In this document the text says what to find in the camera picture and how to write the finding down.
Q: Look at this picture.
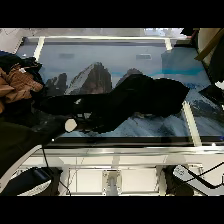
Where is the silver frame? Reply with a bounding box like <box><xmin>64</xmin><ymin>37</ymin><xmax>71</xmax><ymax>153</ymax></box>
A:
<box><xmin>0</xmin><ymin>34</ymin><xmax>224</xmax><ymax>197</ymax></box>

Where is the brown garment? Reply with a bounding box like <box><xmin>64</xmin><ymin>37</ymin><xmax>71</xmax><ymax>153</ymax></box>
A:
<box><xmin>0</xmin><ymin>64</ymin><xmax>45</xmax><ymax>114</ymax></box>

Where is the black cable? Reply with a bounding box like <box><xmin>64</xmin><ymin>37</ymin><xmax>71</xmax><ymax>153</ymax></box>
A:
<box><xmin>187</xmin><ymin>161</ymin><xmax>224</xmax><ymax>188</ymax></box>
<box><xmin>40</xmin><ymin>145</ymin><xmax>73</xmax><ymax>197</ymax></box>

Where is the black garment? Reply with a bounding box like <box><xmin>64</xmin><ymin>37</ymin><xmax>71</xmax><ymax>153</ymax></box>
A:
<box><xmin>33</xmin><ymin>73</ymin><xmax>192</xmax><ymax>135</ymax></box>
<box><xmin>0</xmin><ymin>53</ymin><xmax>43</xmax><ymax>84</ymax></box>

